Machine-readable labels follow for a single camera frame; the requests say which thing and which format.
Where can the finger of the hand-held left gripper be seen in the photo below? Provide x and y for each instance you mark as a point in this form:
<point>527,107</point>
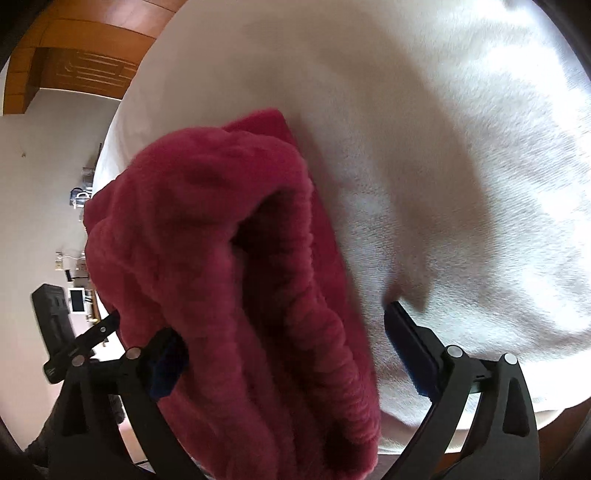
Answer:
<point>78,348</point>

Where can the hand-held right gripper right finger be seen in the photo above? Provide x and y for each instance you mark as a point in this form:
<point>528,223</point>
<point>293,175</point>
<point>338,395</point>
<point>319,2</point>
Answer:
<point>411,350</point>

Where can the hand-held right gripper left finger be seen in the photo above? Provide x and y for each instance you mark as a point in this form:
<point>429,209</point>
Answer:
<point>161,369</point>

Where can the magenta fleece blanket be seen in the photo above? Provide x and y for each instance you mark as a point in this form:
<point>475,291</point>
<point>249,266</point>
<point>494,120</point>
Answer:
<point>207,230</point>

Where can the person's left forearm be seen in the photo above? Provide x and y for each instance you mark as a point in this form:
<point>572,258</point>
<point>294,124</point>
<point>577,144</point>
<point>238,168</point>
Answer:
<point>119,410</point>

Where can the small white monitor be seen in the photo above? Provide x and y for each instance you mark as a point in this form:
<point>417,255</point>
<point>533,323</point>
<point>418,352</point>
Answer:
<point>76,300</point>

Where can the white bed blanket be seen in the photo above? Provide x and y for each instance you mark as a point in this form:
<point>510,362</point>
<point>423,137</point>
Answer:
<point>415,161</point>

